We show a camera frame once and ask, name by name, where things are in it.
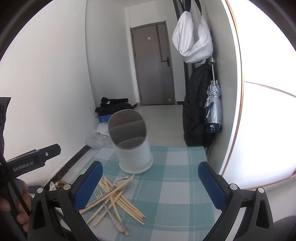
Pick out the black clothing pile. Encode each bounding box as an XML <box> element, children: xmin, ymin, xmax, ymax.
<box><xmin>95</xmin><ymin>97</ymin><xmax>137</xmax><ymax>115</ymax></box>

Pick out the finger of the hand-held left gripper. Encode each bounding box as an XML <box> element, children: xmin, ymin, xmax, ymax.
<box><xmin>37</xmin><ymin>144</ymin><xmax>62</xmax><ymax>164</ymax></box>

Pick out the pile of bamboo chopsticks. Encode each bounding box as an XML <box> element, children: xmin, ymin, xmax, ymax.
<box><xmin>79</xmin><ymin>174</ymin><xmax>147</xmax><ymax>235</ymax></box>

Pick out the white plastic mailer bag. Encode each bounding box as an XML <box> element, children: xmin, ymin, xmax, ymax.
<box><xmin>96</xmin><ymin>123</ymin><xmax>109</xmax><ymax>135</ymax></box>

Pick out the black jacket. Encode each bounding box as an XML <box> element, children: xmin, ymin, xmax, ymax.
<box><xmin>182</xmin><ymin>62</ymin><xmax>216</xmax><ymax>149</ymax></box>

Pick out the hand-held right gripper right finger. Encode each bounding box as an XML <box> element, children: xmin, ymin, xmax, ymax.
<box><xmin>198</xmin><ymin>161</ymin><xmax>274</xmax><ymax>241</ymax></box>

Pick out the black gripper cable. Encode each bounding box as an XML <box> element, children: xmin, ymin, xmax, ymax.
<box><xmin>0</xmin><ymin>158</ymin><xmax>31</xmax><ymax>216</ymax></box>

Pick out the person's left hand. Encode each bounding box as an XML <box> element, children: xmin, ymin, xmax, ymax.
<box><xmin>0</xmin><ymin>197</ymin><xmax>31</xmax><ymax>231</ymax></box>

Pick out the white shoulder bag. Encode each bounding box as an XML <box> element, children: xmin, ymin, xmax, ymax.
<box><xmin>172</xmin><ymin>0</ymin><xmax>213</xmax><ymax>64</ymax></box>

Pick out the silver folded umbrella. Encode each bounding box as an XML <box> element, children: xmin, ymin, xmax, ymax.
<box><xmin>203</xmin><ymin>58</ymin><xmax>223</xmax><ymax>133</ymax></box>

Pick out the grey entrance door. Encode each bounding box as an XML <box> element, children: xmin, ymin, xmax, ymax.
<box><xmin>130</xmin><ymin>21</ymin><xmax>175</xmax><ymax>106</ymax></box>

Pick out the grey cylindrical utensil holder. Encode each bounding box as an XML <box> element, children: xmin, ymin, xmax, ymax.
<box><xmin>108</xmin><ymin>110</ymin><xmax>154</xmax><ymax>174</ymax></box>

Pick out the white panel with wooden trim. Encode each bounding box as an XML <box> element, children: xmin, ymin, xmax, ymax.
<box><xmin>220</xmin><ymin>0</ymin><xmax>296</xmax><ymax>193</ymax></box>

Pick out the teal plaid tablecloth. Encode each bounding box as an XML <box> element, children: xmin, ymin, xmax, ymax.
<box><xmin>69</xmin><ymin>146</ymin><xmax>229</xmax><ymax>241</ymax></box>

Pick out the translucent grey plastic bag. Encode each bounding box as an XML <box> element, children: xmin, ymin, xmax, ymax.
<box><xmin>84</xmin><ymin>136</ymin><xmax>109</xmax><ymax>149</ymax></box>

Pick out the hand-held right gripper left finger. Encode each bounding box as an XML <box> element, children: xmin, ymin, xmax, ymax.
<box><xmin>27</xmin><ymin>161</ymin><xmax>103</xmax><ymax>241</ymax></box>

